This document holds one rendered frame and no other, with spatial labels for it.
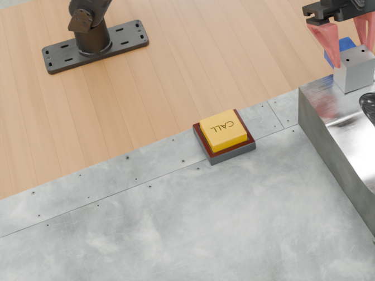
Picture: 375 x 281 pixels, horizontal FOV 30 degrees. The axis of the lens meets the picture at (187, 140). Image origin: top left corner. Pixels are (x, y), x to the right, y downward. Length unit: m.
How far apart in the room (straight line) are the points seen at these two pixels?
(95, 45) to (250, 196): 0.43
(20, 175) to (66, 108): 0.16
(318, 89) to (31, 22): 0.63
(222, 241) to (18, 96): 0.49
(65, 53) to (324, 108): 0.53
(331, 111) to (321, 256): 0.22
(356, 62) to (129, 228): 0.43
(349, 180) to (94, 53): 0.54
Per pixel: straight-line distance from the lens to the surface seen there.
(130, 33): 1.36
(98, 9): 1.24
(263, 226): 1.07
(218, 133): 1.13
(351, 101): 1.10
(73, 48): 1.36
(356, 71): 1.08
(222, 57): 1.30
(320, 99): 1.10
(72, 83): 1.31
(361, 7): 0.99
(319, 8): 1.05
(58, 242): 1.10
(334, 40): 1.05
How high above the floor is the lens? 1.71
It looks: 51 degrees down
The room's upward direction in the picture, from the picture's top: 10 degrees counter-clockwise
